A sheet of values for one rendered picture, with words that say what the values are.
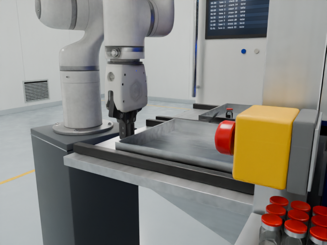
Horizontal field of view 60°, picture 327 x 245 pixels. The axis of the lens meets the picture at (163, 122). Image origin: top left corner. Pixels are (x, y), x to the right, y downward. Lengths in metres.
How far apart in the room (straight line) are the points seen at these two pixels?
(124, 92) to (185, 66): 6.05
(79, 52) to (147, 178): 0.49
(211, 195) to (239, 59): 1.05
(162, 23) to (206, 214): 0.40
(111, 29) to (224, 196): 0.38
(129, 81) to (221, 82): 0.92
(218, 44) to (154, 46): 5.59
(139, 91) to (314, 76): 0.37
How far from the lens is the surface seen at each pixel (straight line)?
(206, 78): 1.50
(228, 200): 0.45
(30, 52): 6.44
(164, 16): 0.63
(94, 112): 0.90
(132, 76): 0.60
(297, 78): 0.37
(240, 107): 1.08
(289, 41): 0.37
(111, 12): 0.60
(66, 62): 0.89
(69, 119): 0.91
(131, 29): 0.59
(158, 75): 6.98
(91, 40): 0.89
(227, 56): 1.46
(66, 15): 0.88
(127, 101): 0.59
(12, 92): 6.21
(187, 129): 0.79
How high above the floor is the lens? 1.09
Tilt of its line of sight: 13 degrees down
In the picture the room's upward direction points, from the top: straight up
